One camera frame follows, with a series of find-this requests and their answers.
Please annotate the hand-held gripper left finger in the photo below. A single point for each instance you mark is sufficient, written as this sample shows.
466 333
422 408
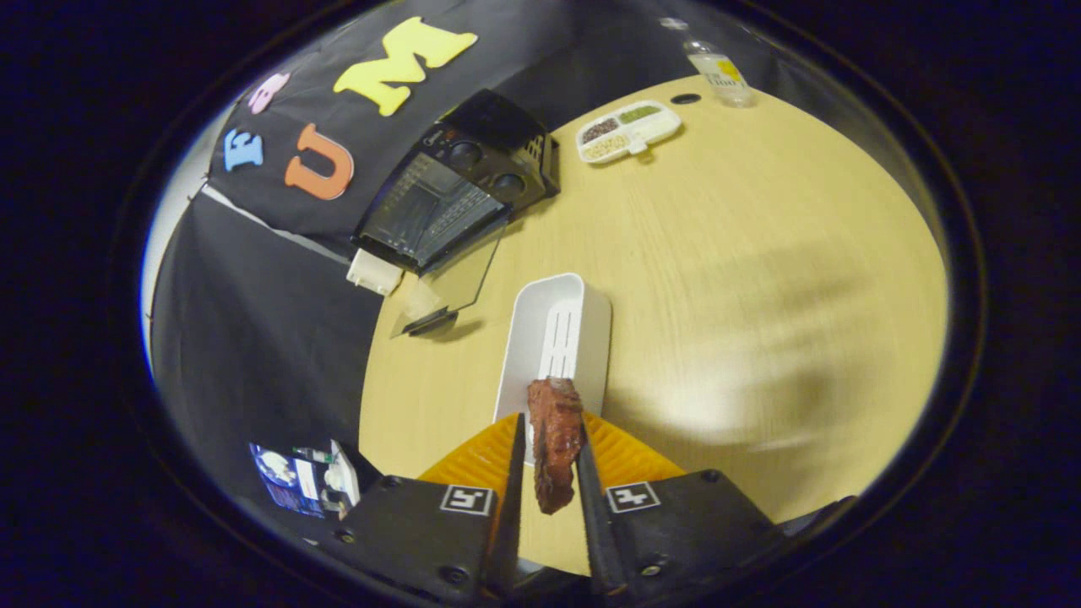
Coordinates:
507 523

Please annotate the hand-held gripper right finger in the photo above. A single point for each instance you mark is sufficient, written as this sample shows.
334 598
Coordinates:
595 523

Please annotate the brown meat piece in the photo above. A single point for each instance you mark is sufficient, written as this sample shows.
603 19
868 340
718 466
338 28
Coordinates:
553 439

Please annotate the black toaster oven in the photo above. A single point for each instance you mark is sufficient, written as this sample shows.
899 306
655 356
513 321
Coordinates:
473 169

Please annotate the white bread toaster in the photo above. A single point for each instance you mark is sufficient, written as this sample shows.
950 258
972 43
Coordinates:
373 272

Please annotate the white rectangular tray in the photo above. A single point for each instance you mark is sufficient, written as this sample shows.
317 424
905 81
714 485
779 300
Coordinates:
536 317

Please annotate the blue printed box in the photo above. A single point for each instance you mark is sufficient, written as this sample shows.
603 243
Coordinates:
296 481

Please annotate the white divided dish with beans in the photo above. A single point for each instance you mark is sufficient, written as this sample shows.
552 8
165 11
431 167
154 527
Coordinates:
629 131

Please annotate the clear plastic bottle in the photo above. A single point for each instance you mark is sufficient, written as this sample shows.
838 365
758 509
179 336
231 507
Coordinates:
722 76

